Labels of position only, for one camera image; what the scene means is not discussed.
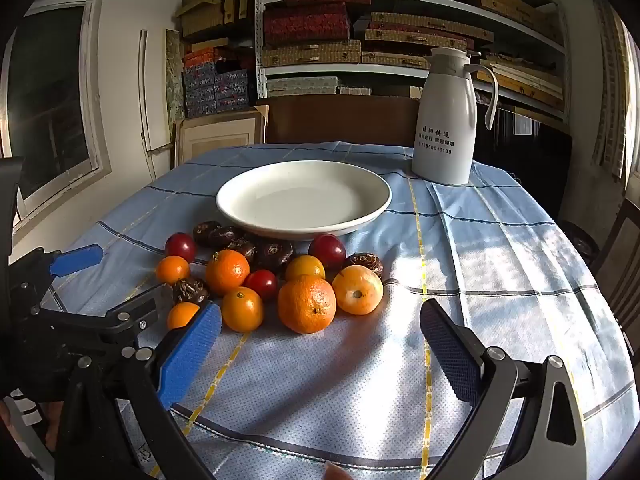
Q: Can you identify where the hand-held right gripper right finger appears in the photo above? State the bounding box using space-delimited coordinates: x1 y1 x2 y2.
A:
420 298 588 480

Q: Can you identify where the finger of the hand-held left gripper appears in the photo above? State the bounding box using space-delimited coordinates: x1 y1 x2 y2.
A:
12 244 104 286
35 284 173 346

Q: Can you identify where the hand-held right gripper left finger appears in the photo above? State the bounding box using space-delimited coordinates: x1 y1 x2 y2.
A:
55 300 222 480

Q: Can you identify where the small orange kumquat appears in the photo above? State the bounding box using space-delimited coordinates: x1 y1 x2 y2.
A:
221 286 265 333
166 302 201 331
156 255 191 285

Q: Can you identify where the dark brown water chestnut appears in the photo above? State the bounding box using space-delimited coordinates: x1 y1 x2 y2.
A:
209 226 244 248
172 277 209 305
344 252 384 278
193 220 222 247
252 240 296 273
227 239 258 266

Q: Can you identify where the dark red plum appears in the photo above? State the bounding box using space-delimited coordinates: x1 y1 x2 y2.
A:
308 233 347 271
165 232 197 262

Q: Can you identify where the medium orange mandarin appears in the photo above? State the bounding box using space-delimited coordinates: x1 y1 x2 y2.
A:
205 249 250 296

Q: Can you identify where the small bright red plum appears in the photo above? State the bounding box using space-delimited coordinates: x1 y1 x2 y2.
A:
244 269 279 302

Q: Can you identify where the pale yellow striped fruit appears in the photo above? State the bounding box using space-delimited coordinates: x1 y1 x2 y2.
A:
332 265 384 316

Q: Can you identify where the large orange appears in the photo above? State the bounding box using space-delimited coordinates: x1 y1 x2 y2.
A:
277 275 337 334

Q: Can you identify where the yellow-green citrus fruit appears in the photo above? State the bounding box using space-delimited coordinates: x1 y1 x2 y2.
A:
285 255 326 282

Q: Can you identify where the white plate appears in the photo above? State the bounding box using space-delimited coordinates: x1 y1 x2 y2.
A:
216 160 392 241

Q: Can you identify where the blue checked tablecloth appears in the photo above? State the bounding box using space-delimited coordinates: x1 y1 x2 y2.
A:
40 141 633 480

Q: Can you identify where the white framed window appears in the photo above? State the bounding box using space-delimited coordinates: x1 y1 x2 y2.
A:
0 0 113 233

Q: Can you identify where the dark wooden chair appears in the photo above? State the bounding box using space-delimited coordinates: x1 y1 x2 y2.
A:
595 195 640 341

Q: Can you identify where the black panel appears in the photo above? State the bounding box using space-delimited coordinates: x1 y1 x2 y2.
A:
472 105 573 221

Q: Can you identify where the green marbled slab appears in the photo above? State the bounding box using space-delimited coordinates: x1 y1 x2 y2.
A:
166 30 187 126

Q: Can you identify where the pile of blue patterned boxes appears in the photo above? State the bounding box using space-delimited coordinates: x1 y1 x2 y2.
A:
182 47 251 118

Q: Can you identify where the white thermos jug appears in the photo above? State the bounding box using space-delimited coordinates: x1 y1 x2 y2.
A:
411 46 499 186

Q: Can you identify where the brown wooden chair back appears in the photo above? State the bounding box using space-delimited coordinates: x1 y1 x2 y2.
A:
264 95 421 147

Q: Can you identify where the pile of tan cardboard boxes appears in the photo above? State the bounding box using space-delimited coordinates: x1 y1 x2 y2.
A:
175 0 258 43

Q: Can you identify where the white metal shelf rack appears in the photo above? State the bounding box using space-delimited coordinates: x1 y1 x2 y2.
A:
254 0 571 126

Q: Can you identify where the pale ribbed hanging panel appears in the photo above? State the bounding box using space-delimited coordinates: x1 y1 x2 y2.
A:
592 0 633 178

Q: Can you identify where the stack of woven gift boxes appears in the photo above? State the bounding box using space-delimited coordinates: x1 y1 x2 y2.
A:
262 0 568 111

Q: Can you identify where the white wall strip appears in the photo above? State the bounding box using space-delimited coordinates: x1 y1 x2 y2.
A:
139 30 173 181

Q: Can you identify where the pale wooden picture frame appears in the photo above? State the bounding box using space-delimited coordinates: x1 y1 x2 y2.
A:
175 106 269 167

